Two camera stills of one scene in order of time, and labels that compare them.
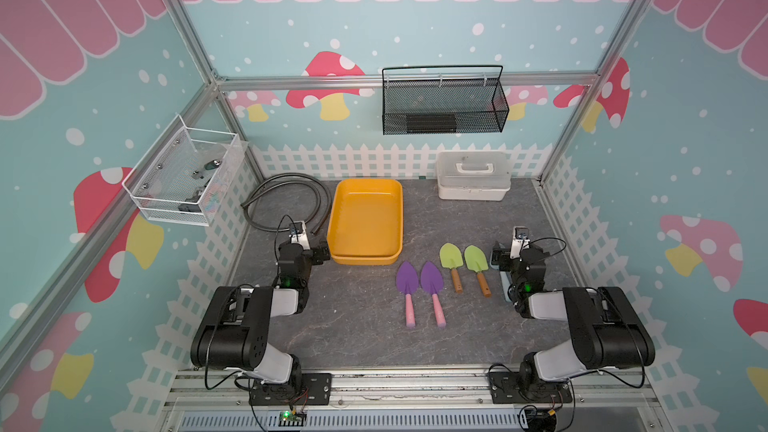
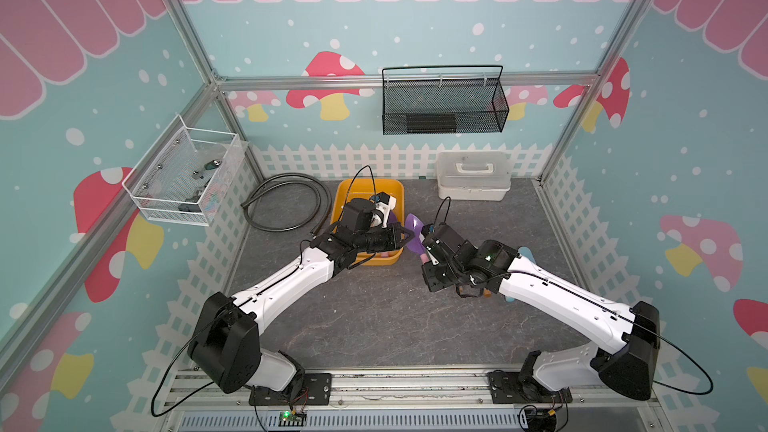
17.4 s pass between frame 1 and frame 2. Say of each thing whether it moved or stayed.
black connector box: stayed
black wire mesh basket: stayed
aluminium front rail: stayed
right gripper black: moved
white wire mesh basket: stayed
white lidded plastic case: stayed
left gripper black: moved
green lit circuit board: stayed
